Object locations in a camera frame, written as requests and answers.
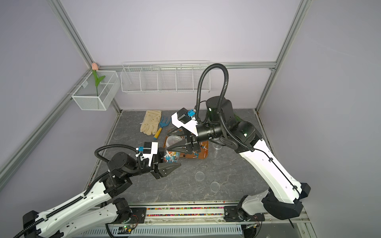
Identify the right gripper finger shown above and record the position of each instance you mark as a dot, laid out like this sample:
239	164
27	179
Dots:
179	132
182	147

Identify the green artificial grass mat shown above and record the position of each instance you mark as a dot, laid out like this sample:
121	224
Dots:
238	119

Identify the cream work glove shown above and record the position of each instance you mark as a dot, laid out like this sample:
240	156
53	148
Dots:
151	121

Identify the blue yellow garden rake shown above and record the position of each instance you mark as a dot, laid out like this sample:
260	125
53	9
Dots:
163	123

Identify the clear plastic jar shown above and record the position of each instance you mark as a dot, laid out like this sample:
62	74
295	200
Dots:
171	156

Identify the white wire wall rack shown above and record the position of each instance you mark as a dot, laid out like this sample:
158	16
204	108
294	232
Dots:
162	76

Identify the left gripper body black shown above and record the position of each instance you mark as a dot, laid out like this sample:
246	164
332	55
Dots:
155	171

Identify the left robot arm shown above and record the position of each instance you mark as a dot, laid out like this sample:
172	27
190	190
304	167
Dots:
100	203

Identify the clear candy jar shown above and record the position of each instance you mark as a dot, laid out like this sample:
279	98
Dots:
217	146

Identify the brown wooden tray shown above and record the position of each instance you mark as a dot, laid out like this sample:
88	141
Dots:
182	155

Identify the white mesh wall basket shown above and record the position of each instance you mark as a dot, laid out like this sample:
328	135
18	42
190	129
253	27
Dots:
85	95

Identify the pink artificial tulip flower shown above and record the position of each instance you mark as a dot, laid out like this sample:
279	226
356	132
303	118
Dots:
97	79

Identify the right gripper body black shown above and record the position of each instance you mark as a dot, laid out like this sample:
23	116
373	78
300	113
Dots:
194	143

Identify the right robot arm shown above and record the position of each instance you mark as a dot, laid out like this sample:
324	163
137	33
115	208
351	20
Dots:
222	127

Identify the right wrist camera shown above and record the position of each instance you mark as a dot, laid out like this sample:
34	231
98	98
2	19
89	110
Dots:
184	118

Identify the pile of spilled lollipops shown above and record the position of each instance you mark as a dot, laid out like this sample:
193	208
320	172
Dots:
203	152

